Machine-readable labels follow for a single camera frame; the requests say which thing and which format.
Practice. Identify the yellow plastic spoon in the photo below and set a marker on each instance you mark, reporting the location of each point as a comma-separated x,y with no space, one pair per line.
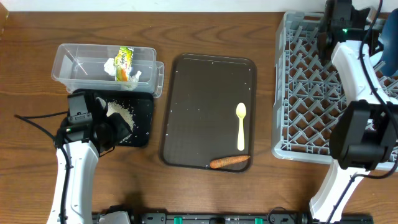
241,113

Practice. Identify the white tissue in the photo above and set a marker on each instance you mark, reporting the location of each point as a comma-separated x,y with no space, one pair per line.
129,85

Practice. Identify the orange carrot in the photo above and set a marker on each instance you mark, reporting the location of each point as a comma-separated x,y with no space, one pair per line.
227,161

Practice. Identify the clear plastic bin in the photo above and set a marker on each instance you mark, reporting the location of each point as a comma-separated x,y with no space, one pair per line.
81,66

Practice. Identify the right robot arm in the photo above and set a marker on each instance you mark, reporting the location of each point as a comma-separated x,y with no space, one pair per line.
366,132

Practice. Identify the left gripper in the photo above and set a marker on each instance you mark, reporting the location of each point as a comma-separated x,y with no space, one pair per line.
122,128

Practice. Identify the dark blue plate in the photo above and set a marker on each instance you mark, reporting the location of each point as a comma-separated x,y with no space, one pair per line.
389,40

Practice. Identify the grey dishwasher rack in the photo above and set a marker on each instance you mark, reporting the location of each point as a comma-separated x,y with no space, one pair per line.
311,96

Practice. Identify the yellow green snack wrapper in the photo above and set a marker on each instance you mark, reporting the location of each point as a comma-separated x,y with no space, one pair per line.
123,64

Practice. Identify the black plastic bin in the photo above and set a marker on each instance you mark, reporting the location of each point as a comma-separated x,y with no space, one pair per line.
139,104

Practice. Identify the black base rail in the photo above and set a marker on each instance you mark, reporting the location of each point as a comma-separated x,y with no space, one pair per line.
123,214

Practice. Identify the white rice pile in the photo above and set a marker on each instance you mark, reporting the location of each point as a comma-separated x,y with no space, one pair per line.
114,107

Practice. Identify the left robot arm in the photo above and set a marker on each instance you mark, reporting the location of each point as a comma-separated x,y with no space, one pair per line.
84,134

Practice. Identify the brown serving tray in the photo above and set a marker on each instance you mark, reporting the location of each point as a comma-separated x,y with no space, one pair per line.
200,122

